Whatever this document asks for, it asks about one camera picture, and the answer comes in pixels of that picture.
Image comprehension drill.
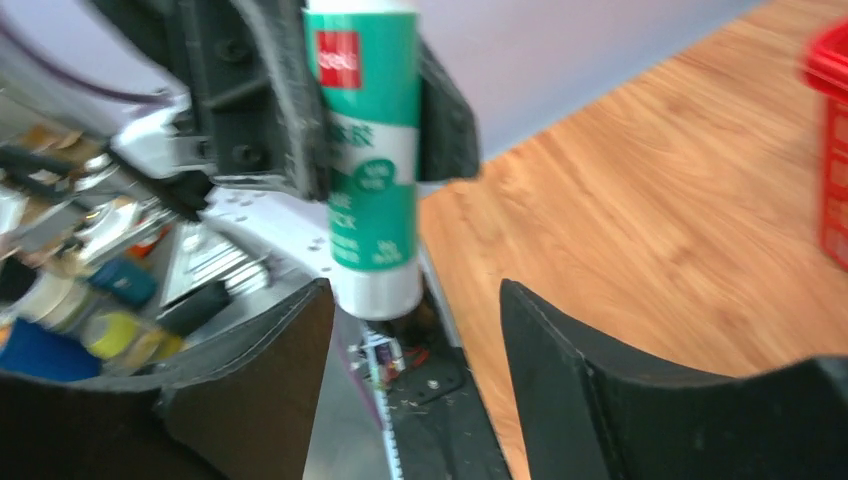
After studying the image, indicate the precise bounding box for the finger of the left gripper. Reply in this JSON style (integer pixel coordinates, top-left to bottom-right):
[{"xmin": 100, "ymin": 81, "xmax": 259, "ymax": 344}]
[
  {"xmin": 93, "ymin": 0, "xmax": 329, "ymax": 201},
  {"xmin": 418, "ymin": 43, "xmax": 481, "ymax": 182}
]

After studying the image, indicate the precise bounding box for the green white glue stick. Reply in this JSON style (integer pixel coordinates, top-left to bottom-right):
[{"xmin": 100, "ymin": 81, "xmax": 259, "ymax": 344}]
[{"xmin": 304, "ymin": 1, "xmax": 423, "ymax": 321}]

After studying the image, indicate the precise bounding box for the red plastic shopping basket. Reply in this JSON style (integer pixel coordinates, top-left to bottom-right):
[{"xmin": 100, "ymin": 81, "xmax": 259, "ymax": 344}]
[{"xmin": 800, "ymin": 18, "xmax": 847, "ymax": 268}]

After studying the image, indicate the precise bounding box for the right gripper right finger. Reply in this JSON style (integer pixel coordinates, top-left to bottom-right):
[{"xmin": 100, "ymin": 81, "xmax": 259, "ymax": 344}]
[{"xmin": 500, "ymin": 280, "xmax": 847, "ymax": 479}]

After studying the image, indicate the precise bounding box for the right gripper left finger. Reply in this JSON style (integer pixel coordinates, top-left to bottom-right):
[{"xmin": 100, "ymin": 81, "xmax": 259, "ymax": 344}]
[{"xmin": 1, "ymin": 279, "xmax": 335, "ymax": 479}]

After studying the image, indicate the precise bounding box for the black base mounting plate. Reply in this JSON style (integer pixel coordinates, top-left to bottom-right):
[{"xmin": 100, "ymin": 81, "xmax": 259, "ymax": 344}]
[{"xmin": 356, "ymin": 293, "xmax": 511, "ymax": 479}]

